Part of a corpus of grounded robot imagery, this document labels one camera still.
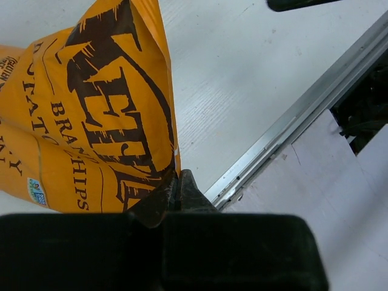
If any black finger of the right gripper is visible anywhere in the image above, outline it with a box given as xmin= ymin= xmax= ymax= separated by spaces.
xmin=266 ymin=0 xmax=338 ymax=12

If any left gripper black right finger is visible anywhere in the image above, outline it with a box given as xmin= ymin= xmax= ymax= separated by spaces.
xmin=162 ymin=170 xmax=329 ymax=290

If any aluminium table edge rail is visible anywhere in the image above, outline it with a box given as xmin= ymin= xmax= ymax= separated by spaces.
xmin=205 ymin=13 xmax=387 ymax=209

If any orange Kettle chips bag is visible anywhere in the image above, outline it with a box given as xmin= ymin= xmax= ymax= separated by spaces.
xmin=1 ymin=1 xmax=180 ymax=213

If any white front cover paper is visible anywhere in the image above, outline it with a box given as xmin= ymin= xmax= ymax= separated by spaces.
xmin=226 ymin=111 xmax=387 ymax=290

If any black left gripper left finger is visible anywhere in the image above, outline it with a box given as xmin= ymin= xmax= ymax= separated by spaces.
xmin=1 ymin=174 xmax=178 ymax=290

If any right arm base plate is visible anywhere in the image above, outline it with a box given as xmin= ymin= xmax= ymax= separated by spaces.
xmin=330 ymin=55 xmax=387 ymax=155

